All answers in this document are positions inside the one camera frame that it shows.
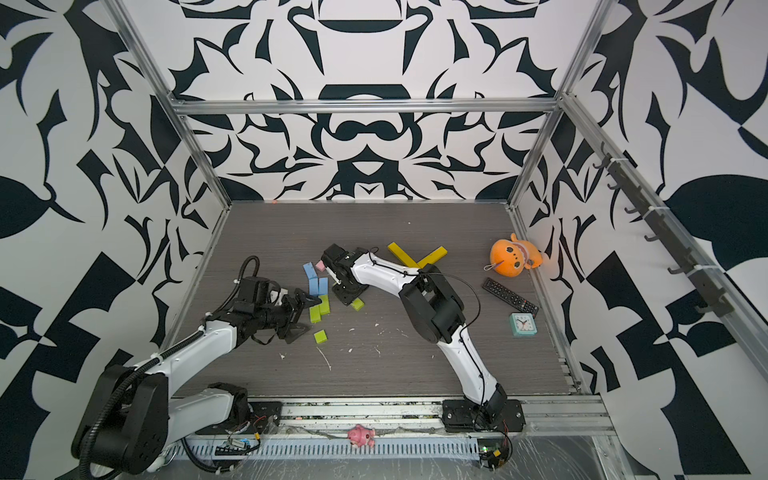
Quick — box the yellow block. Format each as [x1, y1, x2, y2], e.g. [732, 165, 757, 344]
[387, 242, 419, 268]
[417, 246, 448, 268]

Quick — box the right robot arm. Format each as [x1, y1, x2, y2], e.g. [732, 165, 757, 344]
[321, 244, 507, 423]

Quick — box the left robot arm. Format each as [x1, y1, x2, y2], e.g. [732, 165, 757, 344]
[71, 255, 321, 479]

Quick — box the green block upright pair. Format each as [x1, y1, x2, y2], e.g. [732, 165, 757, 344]
[309, 295, 330, 324]

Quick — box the light blue block lower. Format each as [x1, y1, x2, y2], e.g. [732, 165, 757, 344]
[309, 277, 329, 296]

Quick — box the light blue block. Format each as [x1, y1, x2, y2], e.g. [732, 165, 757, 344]
[309, 277, 329, 296]
[303, 262, 317, 280]

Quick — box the light blue block top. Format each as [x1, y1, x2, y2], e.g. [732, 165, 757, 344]
[303, 262, 317, 280]

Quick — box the small green cube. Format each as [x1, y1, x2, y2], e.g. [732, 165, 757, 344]
[314, 330, 328, 344]

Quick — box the pink pig toy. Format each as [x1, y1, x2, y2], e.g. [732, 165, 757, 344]
[347, 424, 376, 448]

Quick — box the black remote control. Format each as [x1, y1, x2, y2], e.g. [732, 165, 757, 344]
[481, 277, 540, 317]

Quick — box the orange plush toy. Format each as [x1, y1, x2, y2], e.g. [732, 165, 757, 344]
[486, 233, 543, 278]

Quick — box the teal square clock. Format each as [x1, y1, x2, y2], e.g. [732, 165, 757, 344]
[510, 313, 538, 337]

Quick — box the circuit board right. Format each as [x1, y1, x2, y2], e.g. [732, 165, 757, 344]
[479, 437, 513, 471]

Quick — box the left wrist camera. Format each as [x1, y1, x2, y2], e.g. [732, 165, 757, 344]
[267, 282, 288, 305]

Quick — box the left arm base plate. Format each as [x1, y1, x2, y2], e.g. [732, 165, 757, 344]
[197, 401, 283, 435]

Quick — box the white cable duct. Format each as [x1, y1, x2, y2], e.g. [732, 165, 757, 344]
[188, 437, 480, 461]

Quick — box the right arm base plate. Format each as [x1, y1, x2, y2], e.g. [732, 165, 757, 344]
[441, 399, 526, 433]

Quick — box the black hook rail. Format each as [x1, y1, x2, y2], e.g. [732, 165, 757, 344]
[595, 152, 735, 317]

